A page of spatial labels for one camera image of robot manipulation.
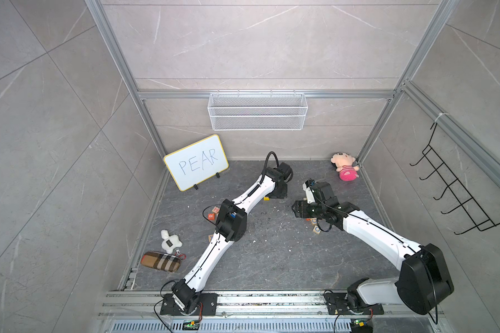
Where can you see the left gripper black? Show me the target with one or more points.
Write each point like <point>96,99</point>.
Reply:
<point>284,195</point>

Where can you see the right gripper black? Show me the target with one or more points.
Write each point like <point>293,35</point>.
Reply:
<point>301,207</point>

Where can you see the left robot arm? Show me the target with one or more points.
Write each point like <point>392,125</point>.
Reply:
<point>230,226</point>

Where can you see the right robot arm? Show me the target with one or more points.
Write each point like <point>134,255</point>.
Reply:
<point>424,280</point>

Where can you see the pink plush doll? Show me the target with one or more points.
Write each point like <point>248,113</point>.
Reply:
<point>346,166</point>

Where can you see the white plush toy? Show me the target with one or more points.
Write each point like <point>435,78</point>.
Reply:
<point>170,242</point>

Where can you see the plaid brown pouch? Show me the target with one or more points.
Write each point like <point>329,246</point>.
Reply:
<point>161,261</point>

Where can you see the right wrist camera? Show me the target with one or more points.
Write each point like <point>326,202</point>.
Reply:
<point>308,191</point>

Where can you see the white wire mesh basket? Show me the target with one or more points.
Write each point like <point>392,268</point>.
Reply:
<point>257,111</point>

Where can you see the whiteboard with yellow frame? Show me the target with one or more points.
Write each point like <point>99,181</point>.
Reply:
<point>191,165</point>

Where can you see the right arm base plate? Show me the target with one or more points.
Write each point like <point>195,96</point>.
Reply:
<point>337,304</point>

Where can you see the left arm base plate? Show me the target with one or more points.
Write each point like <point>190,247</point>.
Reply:
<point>207,305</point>

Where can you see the black wire hook rack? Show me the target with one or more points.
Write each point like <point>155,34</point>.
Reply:
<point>465,201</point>

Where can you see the aluminium rail front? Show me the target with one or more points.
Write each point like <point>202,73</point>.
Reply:
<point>230,305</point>

